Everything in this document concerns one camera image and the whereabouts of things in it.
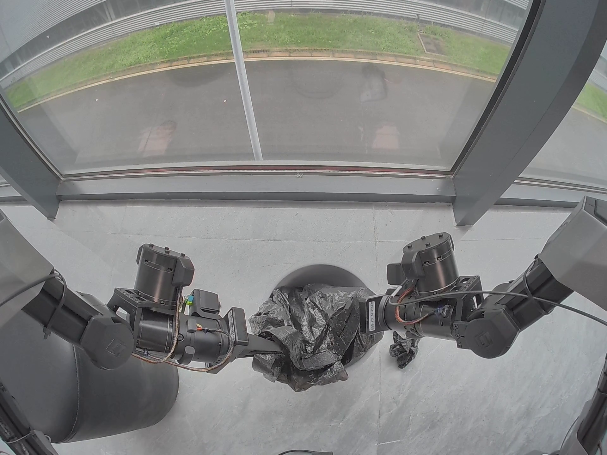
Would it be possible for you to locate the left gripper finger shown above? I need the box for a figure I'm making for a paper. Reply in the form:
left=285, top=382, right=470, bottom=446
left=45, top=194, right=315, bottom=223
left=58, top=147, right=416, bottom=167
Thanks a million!
left=235, top=334, right=285, bottom=361

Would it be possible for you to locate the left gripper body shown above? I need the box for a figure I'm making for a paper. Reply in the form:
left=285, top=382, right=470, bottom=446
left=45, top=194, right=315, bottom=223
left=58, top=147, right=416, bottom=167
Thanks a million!
left=135, top=306, right=249, bottom=374

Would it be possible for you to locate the white trash bin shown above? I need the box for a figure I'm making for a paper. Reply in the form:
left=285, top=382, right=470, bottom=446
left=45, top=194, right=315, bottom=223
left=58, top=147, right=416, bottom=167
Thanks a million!
left=270, top=264, right=382, bottom=380

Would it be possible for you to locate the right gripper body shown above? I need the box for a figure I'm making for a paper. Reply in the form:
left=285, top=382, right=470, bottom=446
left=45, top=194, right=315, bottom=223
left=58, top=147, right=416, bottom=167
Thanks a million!
left=359, top=294, right=458, bottom=341

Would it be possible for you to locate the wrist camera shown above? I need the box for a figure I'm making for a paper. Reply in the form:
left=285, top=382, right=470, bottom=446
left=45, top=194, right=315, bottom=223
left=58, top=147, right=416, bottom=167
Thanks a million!
left=386, top=263, right=414, bottom=298
left=182, top=289, right=221, bottom=323

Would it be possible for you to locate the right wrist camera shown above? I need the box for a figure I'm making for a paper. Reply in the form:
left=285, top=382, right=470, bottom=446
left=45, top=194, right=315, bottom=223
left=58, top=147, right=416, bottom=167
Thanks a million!
left=386, top=263, right=414, bottom=298

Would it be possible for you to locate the black plastic bag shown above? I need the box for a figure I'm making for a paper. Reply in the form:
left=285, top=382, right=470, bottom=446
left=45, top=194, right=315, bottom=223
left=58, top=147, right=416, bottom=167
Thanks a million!
left=248, top=283, right=375, bottom=393

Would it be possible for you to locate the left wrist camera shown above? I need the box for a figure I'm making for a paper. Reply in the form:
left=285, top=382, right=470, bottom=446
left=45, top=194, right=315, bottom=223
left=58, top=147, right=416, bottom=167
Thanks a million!
left=182, top=289, right=221, bottom=323

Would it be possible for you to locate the crumpled black plastic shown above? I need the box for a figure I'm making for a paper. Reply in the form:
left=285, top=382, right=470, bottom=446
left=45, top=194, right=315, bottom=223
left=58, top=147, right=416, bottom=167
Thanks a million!
left=389, top=332, right=420, bottom=369

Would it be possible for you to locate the dark grey round chair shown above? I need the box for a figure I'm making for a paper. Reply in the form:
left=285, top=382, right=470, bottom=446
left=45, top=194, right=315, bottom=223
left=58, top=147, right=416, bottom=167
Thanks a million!
left=0, top=292, right=180, bottom=444

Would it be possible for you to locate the window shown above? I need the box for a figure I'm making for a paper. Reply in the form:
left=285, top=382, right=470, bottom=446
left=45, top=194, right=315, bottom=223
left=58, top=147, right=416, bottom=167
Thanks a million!
left=0, top=0, right=607, bottom=228

